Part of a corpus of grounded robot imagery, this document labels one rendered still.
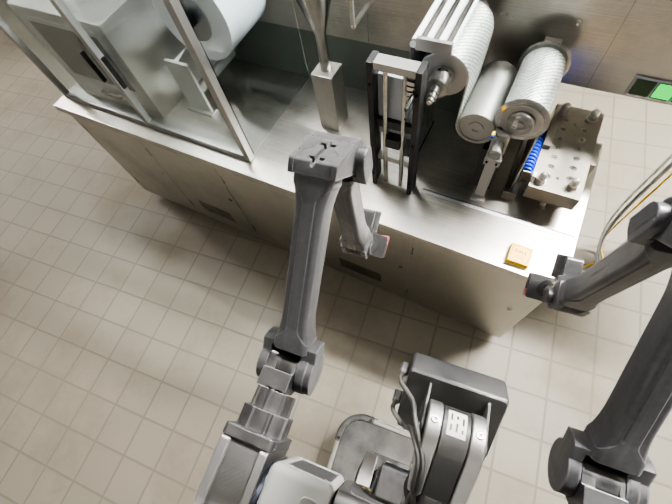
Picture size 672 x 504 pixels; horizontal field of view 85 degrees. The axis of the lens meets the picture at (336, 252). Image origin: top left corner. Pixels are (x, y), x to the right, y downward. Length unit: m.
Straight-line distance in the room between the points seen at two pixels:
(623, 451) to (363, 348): 1.62
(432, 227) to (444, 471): 1.10
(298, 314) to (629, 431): 0.48
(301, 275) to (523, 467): 1.79
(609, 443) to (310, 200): 0.53
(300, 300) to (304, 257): 0.07
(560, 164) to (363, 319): 1.28
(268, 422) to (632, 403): 0.50
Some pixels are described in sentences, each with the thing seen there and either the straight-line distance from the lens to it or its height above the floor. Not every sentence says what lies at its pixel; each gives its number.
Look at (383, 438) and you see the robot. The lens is 1.87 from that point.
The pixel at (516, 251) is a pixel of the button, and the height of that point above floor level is 0.92.
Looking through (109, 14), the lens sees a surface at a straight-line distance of 1.59.
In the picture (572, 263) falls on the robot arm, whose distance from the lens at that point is 1.01.
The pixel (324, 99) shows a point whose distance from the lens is 1.60.
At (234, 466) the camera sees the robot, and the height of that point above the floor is 1.50.
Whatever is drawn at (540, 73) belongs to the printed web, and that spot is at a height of 1.31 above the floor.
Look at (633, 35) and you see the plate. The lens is 1.49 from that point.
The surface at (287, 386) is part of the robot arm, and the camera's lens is 0.66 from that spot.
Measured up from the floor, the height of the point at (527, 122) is 1.27.
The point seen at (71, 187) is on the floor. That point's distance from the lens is 3.61.
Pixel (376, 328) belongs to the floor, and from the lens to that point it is 2.18.
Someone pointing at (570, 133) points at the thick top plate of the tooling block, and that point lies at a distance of 1.60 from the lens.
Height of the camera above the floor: 2.11
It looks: 63 degrees down
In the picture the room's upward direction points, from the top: 16 degrees counter-clockwise
